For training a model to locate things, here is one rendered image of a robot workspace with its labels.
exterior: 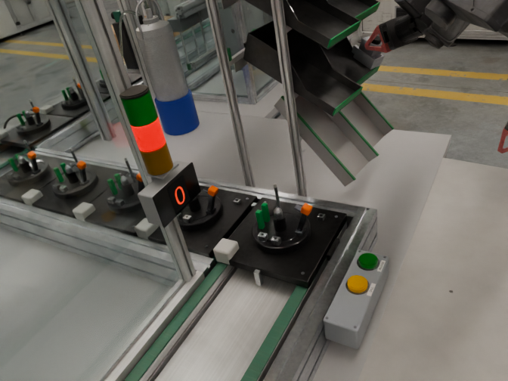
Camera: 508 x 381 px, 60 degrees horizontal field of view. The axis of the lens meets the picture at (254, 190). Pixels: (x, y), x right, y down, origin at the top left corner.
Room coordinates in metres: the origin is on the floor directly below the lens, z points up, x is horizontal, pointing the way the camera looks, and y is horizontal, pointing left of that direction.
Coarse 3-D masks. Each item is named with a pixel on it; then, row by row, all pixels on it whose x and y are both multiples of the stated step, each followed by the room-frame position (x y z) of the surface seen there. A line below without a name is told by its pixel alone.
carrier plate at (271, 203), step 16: (256, 208) 0.93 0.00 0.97; (272, 208) 0.91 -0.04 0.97; (288, 208) 0.90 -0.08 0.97; (240, 224) 0.88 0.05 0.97; (320, 224) 0.81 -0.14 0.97; (336, 224) 0.80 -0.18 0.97; (240, 240) 0.81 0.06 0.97; (320, 240) 0.76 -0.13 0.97; (240, 256) 0.76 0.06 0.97; (256, 256) 0.75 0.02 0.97; (272, 256) 0.74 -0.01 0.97; (288, 256) 0.73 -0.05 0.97; (304, 256) 0.71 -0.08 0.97; (320, 256) 0.70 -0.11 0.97; (272, 272) 0.69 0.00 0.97; (288, 272) 0.68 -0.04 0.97; (304, 272) 0.67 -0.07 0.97
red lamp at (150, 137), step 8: (136, 128) 0.70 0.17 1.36; (144, 128) 0.70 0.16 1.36; (152, 128) 0.70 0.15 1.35; (160, 128) 0.72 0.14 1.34; (136, 136) 0.70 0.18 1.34; (144, 136) 0.70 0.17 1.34; (152, 136) 0.70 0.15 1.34; (160, 136) 0.71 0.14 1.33; (144, 144) 0.70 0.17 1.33; (152, 144) 0.70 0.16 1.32; (160, 144) 0.70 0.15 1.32
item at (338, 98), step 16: (256, 32) 1.11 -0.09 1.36; (272, 32) 1.17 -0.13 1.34; (288, 32) 1.16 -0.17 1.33; (256, 48) 1.07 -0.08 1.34; (272, 48) 1.04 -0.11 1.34; (304, 48) 1.13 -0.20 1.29; (320, 48) 1.09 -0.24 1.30; (256, 64) 1.08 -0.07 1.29; (272, 64) 1.04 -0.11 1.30; (304, 64) 1.11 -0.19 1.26; (320, 64) 1.10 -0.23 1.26; (304, 80) 1.05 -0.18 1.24; (320, 80) 1.05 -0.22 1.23; (336, 80) 1.06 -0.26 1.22; (304, 96) 0.98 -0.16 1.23; (320, 96) 0.99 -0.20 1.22; (336, 96) 1.00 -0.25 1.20; (352, 96) 0.98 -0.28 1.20; (336, 112) 0.94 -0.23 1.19
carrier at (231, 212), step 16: (224, 192) 1.03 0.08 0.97; (192, 208) 0.94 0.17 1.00; (224, 208) 0.96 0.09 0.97; (240, 208) 0.94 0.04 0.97; (192, 224) 0.89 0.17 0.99; (208, 224) 0.89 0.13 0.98; (224, 224) 0.89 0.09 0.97; (192, 240) 0.85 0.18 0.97; (208, 240) 0.84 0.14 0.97; (208, 256) 0.79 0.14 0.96
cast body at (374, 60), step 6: (378, 36) 1.11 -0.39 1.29; (372, 42) 1.09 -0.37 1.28; (378, 42) 1.09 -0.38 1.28; (354, 48) 1.15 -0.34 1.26; (360, 48) 1.12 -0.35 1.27; (354, 54) 1.13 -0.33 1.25; (360, 54) 1.11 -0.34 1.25; (366, 54) 1.10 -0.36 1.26; (372, 54) 1.09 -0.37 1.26; (378, 54) 1.10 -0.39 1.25; (360, 60) 1.11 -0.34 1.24; (366, 60) 1.10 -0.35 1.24; (372, 60) 1.08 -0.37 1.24; (378, 60) 1.09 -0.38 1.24; (366, 66) 1.10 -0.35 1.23; (372, 66) 1.08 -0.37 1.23; (378, 66) 1.10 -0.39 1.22
